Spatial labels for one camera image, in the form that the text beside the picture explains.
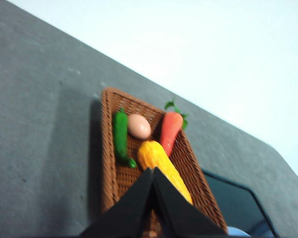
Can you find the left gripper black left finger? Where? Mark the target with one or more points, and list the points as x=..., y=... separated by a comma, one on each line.
x=124, y=218

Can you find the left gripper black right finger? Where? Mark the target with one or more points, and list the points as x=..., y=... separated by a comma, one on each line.
x=183, y=218

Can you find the blue round plate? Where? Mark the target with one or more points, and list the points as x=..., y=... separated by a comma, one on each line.
x=237, y=233

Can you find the yellow corn cob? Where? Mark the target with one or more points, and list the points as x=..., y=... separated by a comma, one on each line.
x=159, y=161

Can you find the brown wicker basket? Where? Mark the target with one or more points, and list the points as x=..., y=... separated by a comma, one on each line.
x=109, y=148

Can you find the black rectangular tray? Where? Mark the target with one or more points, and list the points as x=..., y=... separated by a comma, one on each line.
x=238, y=205

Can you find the green chili pepper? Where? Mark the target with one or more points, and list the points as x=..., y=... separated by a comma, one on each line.
x=120, y=138

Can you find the orange carrot with green leaves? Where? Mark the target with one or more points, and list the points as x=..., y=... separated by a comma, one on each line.
x=170, y=134

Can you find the brown egg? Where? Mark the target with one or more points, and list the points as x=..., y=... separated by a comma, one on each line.
x=139, y=125

